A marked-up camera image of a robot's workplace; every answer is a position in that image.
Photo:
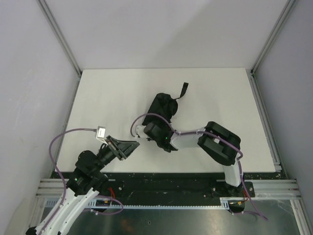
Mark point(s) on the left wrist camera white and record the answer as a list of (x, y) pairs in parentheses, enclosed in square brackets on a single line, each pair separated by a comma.
[(100, 134)]

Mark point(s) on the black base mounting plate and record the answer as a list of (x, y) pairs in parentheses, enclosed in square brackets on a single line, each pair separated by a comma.
[(211, 183)]

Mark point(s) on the right aluminium frame post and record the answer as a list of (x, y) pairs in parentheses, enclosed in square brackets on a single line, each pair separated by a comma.
[(281, 21)]

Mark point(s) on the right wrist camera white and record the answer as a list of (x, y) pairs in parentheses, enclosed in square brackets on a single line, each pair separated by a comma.
[(139, 132)]

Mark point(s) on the left aluminium frame post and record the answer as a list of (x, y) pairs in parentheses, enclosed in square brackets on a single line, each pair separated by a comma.
[(59, 35)]

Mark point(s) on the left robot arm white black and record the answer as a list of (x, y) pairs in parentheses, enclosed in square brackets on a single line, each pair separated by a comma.
[(83, 185)]

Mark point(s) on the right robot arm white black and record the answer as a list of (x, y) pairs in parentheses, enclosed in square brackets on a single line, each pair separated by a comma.
[(222, 145)]

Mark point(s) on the slotted grey cable duct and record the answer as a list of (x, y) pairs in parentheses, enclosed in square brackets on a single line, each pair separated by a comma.
[(210, 203)]

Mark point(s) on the left aluminium table rail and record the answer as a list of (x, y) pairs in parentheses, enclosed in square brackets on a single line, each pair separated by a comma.
[(60, 139)]

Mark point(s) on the aluminium frame post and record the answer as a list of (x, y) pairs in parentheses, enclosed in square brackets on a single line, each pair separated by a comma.
[(281, 21), (59, 35)]

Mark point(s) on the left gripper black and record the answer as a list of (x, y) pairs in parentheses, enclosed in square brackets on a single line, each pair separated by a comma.
[(116, 150)]

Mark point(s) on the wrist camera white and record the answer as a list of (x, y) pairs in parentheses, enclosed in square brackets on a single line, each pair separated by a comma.
[(100, 134), (139, 132)]

